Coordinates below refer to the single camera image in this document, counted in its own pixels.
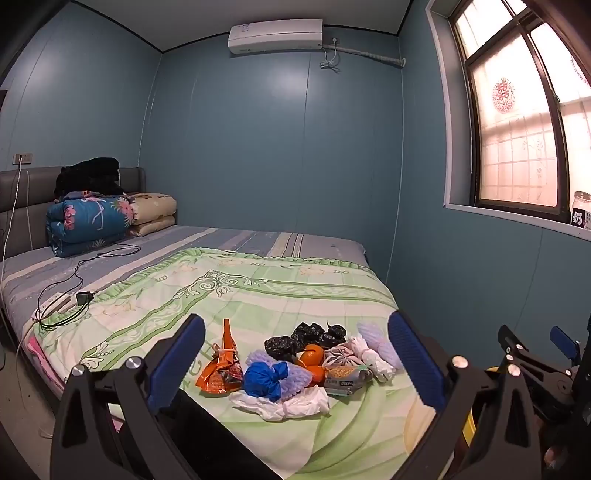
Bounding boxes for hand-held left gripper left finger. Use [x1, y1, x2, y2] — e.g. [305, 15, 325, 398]
[51, 314, 206, 480]

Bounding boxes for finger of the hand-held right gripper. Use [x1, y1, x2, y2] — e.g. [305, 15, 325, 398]
[496, 324, 575, 423]
[549, 325, 583, 367]

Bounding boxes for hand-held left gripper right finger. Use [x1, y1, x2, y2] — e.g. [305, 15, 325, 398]
[387, 310, 543, 480]

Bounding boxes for orange snack wrapper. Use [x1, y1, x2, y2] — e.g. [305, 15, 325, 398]
[195, 318, 245, 396]

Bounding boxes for pale foam fruit net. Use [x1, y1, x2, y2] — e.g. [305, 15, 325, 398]
[358, 322, 403, 370]

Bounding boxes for white knotted bag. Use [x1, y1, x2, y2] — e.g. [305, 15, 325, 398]
[346, 336, 399, 383]

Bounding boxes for noodle snack packet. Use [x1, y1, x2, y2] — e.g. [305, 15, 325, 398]
[323, 364, 374, 397]

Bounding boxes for pink tissue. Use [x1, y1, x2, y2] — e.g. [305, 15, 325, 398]
[323, 344, 359, 370]

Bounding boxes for blue plastic bag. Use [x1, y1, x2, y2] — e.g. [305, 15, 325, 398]
[243, 361, 290, 402]

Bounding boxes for black plastic bag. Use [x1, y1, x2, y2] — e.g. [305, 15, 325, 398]
[264, 336, 302, 363]
[323, 323, 347, 348]
[291, 322, 329, 348]

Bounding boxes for white plastic bag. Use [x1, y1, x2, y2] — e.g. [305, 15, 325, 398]
[229, 385, 331, 421]

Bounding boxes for purple foam fruit net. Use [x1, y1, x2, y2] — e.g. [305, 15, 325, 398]
[247, 349, 314, 403]

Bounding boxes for person's right hand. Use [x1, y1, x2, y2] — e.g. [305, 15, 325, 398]
[541, 440, 568, 474]

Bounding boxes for green patterned blanket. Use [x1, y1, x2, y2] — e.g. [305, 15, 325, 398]
[32, 248, 445, 480]

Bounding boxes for glass jar with label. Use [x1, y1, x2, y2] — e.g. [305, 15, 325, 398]
[570, 191, 591, 230]

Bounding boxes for white power strip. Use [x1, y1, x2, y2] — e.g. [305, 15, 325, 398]
[36, 292, 71, 320]

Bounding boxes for pink cloth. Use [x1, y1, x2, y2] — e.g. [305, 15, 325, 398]
[25, 335, 64, 385]

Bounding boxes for beige pillows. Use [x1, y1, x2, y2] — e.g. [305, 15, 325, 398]
[124, 192, 179, 239]

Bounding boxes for bed with striped sheet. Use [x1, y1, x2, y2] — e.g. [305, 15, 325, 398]
[0, 224, 445, 480]

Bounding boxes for blue floral folded quilt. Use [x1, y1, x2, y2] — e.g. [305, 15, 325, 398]
[45, 194, 137, 258]

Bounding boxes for brown framed window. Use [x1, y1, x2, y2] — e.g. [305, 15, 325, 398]
[425, 0, 591, 241]

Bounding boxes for black clothing pile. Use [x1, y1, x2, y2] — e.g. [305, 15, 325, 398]
[54, 157, 128, 199]

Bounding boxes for grey padded headboard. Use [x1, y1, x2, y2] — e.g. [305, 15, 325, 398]
[0, 166, 147, 265]

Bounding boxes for red paper window cutout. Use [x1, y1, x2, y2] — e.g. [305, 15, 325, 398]
[492, 79, 518, 114]

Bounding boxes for wrapped air conditioner pipe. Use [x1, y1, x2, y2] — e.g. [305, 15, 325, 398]
[331, 44, 407, 68]

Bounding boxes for white air conditioner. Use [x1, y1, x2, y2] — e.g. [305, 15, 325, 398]
[227, 18, 324, 55]

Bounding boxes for black charger with cable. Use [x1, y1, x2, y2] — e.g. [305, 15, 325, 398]
[39, 244, 142, 331]

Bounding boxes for white charging cable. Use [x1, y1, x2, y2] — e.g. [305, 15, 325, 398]
[0, 162, 23, 271]

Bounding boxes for white air conditioner cable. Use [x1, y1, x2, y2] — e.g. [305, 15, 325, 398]
[320, 38, 341, 73]

